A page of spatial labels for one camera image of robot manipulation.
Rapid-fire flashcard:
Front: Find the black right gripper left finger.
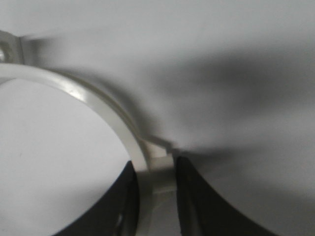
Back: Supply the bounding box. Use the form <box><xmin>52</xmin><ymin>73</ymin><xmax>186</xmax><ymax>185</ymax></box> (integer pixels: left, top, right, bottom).
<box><xmin>56</xmin><ymin>161</ymin><xmax>140</xmax><ymax>236</ymax></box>

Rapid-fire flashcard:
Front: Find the white half pipe clamp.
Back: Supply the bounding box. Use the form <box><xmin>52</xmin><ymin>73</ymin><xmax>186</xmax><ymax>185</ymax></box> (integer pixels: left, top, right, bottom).
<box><xmin>0</xmin><ymin>31</ymin><xmax>176</xmax><ymax>236</ymax></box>

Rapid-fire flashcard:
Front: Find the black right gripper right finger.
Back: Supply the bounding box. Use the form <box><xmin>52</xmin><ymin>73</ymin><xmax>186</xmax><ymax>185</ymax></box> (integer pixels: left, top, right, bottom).
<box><xmin>176</xmin><ymin>157</ymin><xmax>275</xmax><ymax>236</ymax></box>

